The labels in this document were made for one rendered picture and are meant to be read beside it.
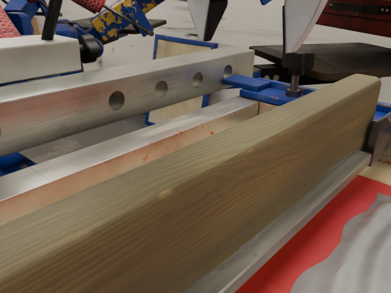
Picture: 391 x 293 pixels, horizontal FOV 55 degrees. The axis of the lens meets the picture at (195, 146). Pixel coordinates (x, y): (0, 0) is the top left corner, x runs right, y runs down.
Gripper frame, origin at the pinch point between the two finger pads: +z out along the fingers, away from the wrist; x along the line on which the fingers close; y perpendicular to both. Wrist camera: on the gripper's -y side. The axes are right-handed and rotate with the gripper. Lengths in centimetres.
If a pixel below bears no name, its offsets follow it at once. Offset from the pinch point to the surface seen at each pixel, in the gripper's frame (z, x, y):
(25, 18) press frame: 9, -93, -35
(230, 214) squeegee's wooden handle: 9.7, 1.5, 3.3
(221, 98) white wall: 79, -147, -204
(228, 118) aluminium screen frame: 13.9, -14.1, -18.9
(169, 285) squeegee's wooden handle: 11.4, 1.4, 8.0
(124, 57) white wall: 65, -260, -207
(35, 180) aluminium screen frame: 13.2, -15.7, 5.5
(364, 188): 16.7, 3.2, -17.9
